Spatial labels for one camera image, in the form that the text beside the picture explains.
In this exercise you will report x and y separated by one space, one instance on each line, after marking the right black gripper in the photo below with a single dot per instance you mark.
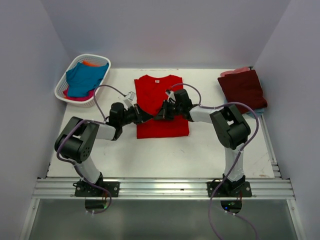
163 113

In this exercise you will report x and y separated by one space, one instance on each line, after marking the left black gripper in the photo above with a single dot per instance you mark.
141 115

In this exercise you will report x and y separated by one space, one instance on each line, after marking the red t shirt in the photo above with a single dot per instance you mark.
151 93

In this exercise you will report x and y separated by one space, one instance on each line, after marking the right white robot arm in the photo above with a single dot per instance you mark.
230 127

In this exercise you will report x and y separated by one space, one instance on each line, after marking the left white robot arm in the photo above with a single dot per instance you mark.
75 143

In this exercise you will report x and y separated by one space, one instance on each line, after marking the magenta t shirt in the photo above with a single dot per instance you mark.
78 99

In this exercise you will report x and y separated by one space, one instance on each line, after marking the orange t shirt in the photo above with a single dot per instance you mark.
87 63

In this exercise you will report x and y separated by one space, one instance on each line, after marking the folded maroon t shirt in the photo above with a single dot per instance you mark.
243 87

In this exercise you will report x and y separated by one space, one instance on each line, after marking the folded pink t shirt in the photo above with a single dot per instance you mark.
235 71

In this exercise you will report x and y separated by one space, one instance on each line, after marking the folded light blue t shirt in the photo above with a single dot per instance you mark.
258 112

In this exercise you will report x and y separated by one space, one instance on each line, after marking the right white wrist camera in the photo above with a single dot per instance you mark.
171 96

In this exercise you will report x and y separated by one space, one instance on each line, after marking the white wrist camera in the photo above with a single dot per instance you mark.
129 98
171 96

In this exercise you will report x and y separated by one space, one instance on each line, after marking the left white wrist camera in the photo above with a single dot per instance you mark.
129 98

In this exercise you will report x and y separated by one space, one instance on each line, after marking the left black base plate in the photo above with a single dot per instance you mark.
84 189

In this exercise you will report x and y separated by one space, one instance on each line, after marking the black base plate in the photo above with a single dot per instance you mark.
217 188
84 189

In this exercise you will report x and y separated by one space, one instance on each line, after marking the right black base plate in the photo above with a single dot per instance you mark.
217 188

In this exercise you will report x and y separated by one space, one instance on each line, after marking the aluminium mounting rail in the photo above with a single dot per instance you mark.
166 188

